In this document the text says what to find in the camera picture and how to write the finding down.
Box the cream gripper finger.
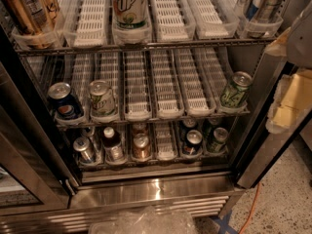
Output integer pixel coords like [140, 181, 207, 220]
[265, 69, 312, 134]

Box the blue pepsi can bottom front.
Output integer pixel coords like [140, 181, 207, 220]
[182, 130, 203, 155]

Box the blue pepsi can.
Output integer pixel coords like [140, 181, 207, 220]
[179, 119, 198, 140]
[182, 130, 203, 155]

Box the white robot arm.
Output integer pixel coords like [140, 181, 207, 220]
[265, 2, 312, 134]

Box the green can middle shelf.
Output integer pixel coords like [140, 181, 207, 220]
[219, 71, 253, 108]

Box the fridge right door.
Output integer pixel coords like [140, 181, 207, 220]
[230, 53, 312, 189]

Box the green can bottom front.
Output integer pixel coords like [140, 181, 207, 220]
[207, 127, 228, 154]

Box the green can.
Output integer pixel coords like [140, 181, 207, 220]
[202, 118, 221, 139]
[207, 127, 228, 154]

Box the green can bottom rear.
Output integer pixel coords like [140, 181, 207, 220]
[202, 118, 221, 139]

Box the silver can top right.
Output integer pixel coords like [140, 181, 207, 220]
[254, 0, 283, 23]

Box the blue pepsi can bottom rear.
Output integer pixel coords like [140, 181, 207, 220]
[179, 119, 198, 140]

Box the copper can bottom rear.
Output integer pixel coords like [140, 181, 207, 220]
[132, 123, 148, 137]

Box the copper can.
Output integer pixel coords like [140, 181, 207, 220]
[133, 134, 151, 160]
[132, 123, 148, 137]

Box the copper can bottom front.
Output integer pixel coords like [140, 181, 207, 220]
[133, 134, 151, 160]

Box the white 7up can top shelf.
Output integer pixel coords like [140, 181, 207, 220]
[112, 0, 147, 30]

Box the white 7up can shelf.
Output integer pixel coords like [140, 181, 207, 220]
[89, 80, 116, 117]
[112, 0, 147, 30]

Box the white 7up can middle shelf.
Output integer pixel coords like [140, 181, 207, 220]
[89, 80, 116, 117]

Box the silver can bottom rear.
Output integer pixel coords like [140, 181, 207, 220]
[80, 127, 101, 152]

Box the silver can bottom front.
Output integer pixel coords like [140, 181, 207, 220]
[73, 136, 96, 163]

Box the blue pepsi can middle shelf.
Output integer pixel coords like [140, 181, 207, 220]
[48, 82, 84, 120]

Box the fridge left glass door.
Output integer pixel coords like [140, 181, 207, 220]
[0, 27, 77, 215]

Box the gold can top shelf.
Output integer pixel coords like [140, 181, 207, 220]
[1, 0, 60, 49]

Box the blue floor tape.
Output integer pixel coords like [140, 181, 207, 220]
[211, 212, 238, 234]

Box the brown bottle white cap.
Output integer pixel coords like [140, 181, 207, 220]
[103, 127, 124, 162]

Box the middle wire shelf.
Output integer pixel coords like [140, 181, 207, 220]
[53, 107, 252, 130]

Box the wire shelf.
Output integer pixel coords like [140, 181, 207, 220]
[53, 107, 252, 130]
[17, 37, 275, 57]
[78, 152, 229, 172]

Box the orange cable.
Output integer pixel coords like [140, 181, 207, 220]
[238, 182, 262, 234]

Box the top wire shelf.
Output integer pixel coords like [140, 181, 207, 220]
[17, 37, 275, 57]

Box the bottom wire shelf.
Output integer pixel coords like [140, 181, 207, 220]
[78, 152, 229, 172]

